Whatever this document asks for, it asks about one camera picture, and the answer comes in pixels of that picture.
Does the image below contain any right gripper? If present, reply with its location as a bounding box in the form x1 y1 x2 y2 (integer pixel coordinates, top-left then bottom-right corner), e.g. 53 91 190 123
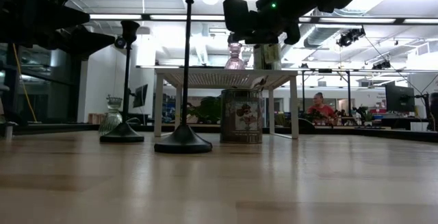
228 0 302 45

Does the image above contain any green scented candle tin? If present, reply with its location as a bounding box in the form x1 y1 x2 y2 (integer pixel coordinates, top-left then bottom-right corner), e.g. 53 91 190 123
253 43 282 70

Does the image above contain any pink ribbed glass candle holder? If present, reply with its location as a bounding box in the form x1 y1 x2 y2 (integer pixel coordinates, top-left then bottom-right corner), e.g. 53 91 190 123
224 42 246 70

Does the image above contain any floral scented candle tin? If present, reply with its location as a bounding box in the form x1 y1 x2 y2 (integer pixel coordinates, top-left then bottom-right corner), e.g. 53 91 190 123
219 87 263 145

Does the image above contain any clear ribbed glass candle holder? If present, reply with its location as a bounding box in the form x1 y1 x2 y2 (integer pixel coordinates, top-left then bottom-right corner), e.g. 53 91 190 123
99 95 123 136

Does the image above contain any medium black candlestick holder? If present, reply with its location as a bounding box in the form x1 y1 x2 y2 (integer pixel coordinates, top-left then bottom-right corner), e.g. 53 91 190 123
99 20 145 145

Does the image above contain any tall black candlestick holder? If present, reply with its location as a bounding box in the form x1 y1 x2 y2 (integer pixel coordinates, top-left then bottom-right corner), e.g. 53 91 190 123
153 0 214 155

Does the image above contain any long LED light bar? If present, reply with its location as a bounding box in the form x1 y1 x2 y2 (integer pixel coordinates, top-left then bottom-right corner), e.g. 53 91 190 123
89 12 438 25

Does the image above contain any black ceiling spotlight cluster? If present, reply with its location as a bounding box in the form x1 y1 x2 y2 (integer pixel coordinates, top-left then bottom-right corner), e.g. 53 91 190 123
337 27 366 49

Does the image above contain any white perforated metal shelf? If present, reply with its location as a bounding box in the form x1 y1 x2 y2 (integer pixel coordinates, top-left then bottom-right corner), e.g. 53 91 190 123
153 66 300 140

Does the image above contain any person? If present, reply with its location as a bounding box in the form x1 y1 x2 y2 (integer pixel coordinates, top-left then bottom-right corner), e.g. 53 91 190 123
306 92 338 125

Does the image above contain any wooden slat crate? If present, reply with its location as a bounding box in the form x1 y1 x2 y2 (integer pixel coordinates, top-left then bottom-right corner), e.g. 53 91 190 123
88 112 107 125

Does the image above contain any black monitor on pole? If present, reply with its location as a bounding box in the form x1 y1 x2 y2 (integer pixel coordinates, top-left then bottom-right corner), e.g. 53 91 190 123
132 84 149 108

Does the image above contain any potted plant white pot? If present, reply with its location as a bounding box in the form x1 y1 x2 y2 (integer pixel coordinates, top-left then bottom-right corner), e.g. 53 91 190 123
186 95 222 125

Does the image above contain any small white stand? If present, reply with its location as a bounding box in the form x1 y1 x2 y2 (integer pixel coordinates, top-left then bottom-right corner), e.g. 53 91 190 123
3 121 18 142

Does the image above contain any black desktop monitor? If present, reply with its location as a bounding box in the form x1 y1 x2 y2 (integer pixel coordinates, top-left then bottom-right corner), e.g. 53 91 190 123
385 84 416 114

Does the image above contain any silver ventilation duct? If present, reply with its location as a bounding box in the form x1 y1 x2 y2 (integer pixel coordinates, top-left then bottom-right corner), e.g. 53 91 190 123
303 25 339 49

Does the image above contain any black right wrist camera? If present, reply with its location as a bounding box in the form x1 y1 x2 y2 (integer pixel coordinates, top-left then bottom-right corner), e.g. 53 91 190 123
222 0 253 35

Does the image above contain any yellow cable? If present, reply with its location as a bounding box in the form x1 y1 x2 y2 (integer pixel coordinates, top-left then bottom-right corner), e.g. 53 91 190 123
12 42 38 123

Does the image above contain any black aluminium table frame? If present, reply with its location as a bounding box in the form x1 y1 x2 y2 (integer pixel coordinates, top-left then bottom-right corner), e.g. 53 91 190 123
0 121 438 145

